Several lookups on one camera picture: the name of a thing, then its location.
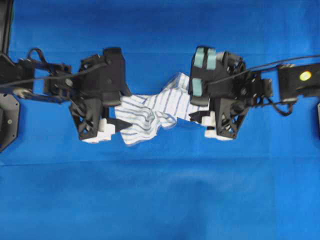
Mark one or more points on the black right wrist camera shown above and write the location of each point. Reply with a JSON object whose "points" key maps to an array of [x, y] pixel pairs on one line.
{"points": [[206, 67]]}

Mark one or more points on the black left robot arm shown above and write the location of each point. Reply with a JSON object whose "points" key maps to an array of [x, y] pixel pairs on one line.
{"points": [[26, 78]]}

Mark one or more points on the white blue striped towel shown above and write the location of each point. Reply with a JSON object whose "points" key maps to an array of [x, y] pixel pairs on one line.
{"points": [[149, 113]]}

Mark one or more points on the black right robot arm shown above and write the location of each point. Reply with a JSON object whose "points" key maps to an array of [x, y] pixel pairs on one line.
{"points": [[289, 82]]}

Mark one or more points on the blue table cloth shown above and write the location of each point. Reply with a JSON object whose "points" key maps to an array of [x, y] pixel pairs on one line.
{"points": [[180, 185]]}

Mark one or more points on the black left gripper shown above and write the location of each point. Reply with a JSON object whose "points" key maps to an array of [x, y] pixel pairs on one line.
{"points": [[82, 89]]}

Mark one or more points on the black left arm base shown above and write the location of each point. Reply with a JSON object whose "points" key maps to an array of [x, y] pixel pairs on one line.
{"points": [[9, 106]]}

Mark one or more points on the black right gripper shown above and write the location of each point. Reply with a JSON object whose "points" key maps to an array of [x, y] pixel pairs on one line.
{"points": [[232, 91]]}

